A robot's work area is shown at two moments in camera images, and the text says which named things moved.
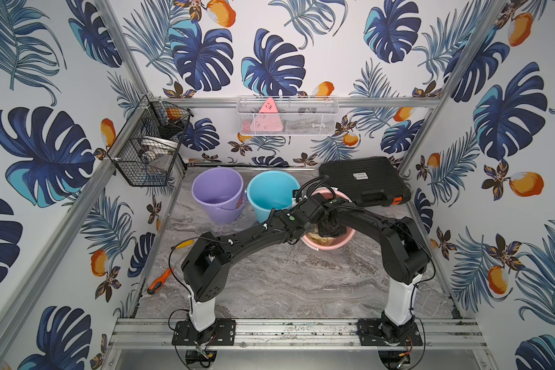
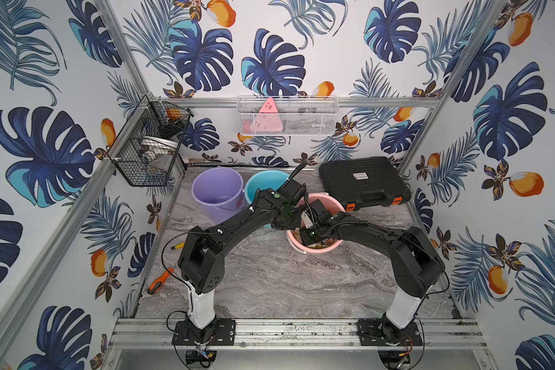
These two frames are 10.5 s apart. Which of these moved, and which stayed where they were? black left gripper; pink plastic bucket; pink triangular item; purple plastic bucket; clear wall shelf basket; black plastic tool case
Moved: black left gripper; pink plastic bucket
Stayed: black plastic tool case; clear wall shelf basket; purple plastic bucket; pink triangular item
